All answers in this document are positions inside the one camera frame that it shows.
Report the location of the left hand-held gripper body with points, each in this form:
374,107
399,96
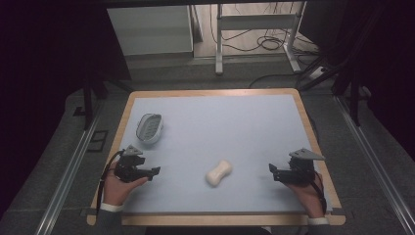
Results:
128,164

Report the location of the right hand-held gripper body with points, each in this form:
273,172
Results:
301,166

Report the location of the person's left hand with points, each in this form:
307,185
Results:
118,191

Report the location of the person's right hand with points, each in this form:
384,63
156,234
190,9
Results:
306,197

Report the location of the white soap dish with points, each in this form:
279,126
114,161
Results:
149,128

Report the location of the white soap bar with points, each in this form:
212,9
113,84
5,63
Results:
218,173

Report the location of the light blue table mat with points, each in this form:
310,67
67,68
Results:
221,130

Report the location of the black stand leg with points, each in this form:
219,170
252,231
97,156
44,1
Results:
354,98
88,101

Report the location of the white power strip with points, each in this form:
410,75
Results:
317,73

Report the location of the white cabinet panel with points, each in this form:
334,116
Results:
153,31

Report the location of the white metal stand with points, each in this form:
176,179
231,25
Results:
254,22

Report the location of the aluminium floor rail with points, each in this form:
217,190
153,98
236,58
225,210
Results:
67,178
375,163

